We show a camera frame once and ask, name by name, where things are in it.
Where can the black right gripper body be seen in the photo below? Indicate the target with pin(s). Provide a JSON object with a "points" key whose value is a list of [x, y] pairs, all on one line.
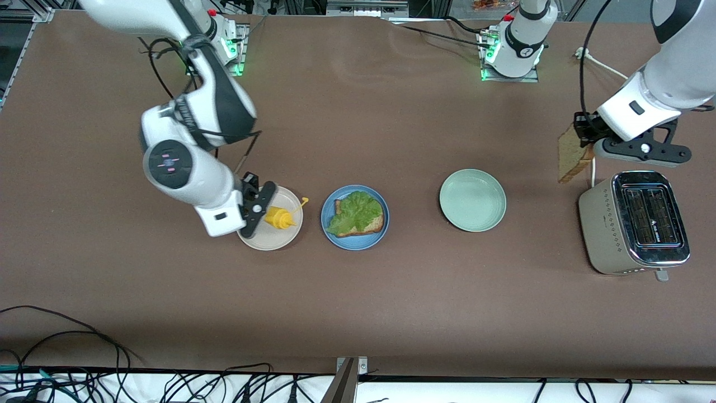
{"points": [[249, 182]]}

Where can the brown bread slice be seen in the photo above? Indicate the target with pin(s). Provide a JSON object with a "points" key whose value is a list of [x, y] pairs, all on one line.
{"points": [[373, 224], [570, 159]]}

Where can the yellow squeeze bottle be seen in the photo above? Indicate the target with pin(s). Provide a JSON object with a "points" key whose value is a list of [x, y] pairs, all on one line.
{"points": [[279, 217]]}

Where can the green lettuce leaf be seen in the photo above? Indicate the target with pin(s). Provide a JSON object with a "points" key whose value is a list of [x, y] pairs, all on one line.
{"points": [[355, 211]]}

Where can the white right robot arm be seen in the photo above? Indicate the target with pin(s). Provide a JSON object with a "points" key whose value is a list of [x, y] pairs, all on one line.
{"points": [[184, 168]]}

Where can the beige round plate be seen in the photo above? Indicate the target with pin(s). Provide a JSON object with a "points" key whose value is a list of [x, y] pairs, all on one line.
{"points": [[274, 238]]}

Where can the blue round plate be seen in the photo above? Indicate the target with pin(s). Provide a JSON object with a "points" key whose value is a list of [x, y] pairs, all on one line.
{"points": [[355, 243]]}

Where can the green round plate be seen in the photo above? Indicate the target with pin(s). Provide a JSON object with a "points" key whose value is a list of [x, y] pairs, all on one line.
{"points": [[472, 200]]}

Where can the beige chrome toaster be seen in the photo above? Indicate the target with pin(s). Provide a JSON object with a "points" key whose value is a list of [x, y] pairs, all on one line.
{"points": [[604, 235]]}

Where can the orange snack packet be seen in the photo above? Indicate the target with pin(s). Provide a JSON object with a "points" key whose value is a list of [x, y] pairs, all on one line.
{"points": [[489, 4]]}

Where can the grey power strip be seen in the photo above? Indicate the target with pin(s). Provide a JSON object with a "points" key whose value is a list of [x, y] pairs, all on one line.
{"points": [[366, 8]]}

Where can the grey aluminium profile beam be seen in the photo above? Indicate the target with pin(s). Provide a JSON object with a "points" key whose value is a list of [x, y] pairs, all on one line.
{"points": [[341, 389]]}

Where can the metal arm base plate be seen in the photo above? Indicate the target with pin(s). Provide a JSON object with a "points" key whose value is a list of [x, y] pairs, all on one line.
{"points": [[526, 78], [241, 50]]}

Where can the metal corner bracket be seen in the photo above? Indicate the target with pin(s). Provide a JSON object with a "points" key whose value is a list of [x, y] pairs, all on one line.
{"points": [[361, 365]]}

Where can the aluminium frame profile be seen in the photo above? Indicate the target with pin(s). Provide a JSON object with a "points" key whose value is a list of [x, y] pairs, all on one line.
{"points": [[42, 14]]}

